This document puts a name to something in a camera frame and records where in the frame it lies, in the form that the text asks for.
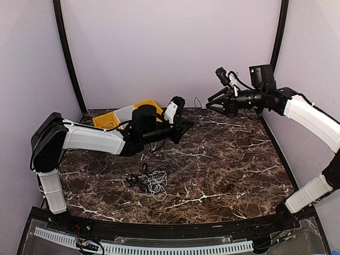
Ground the black front rail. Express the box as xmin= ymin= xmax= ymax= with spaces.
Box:
xmin=42 ymin=209 xmax=300 ymax=240

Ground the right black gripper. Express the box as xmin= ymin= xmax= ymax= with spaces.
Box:
xmin=206 ymin=87 xmax=265 ymax=116

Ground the left yellow plastic bin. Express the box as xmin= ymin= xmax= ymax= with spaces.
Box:
xmin=92 ymin=112 xmax=119 ymax=129

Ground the left black frame post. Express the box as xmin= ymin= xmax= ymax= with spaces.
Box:
xmin=53 ymin=0 xmax=87 ymax=115

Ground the white cable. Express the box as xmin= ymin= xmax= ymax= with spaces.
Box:
xmin=140 ymin=169 xmax=168 ymax=201
xmin=99 ymin=121 xmax=119 ymax=130

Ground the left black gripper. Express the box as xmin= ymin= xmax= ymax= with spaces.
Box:
xmin=142 ymin=117 xmax=194 ymax=145

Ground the right yellow plastic bin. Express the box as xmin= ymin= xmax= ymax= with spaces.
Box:
xmin=133 ymin=99 xmax=163 ymax=115

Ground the grey plastic bin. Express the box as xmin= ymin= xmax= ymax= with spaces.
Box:
xmin=113 ymin=105 xmax=136 ymax=124

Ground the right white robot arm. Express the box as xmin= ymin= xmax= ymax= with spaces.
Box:
xmin=206 ymin=65 xmax=339 ymax=231

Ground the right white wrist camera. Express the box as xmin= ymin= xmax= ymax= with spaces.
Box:
xmin=215 ymin=67 xmax=241 ymax=98

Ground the right black frame post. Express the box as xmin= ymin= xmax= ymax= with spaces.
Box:
xmin=270 ymin=0 xmax=289 ymax=72

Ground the yellow plastic bin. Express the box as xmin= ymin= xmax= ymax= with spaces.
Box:
xmin=92 ymin=112 xmax=119 ymax=129
xmin=133 ymin=99 xmax=163 ymax=115

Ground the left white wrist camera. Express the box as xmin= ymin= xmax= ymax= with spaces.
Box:
xmin=162 ymin=96 xmax=185 ymax=125

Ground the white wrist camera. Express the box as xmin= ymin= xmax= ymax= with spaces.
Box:
xmin=215 ymin=67 xmax=241 ymax=98
xmin=162 ymin=96 xmax=185 ymax=125

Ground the black frame post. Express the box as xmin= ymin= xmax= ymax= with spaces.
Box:
xmin=53 ymin=0 xmax=87 ymax=115
xmin=270 ymin=0 xmax=289 ymax=72

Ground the white slotted cable duct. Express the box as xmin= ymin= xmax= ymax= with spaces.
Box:
xmin=33 ymin=227 xmax=253 ymax=254

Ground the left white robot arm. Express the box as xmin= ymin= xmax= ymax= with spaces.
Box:
xmin=30 ymin=103 xmax=194 ymax=232

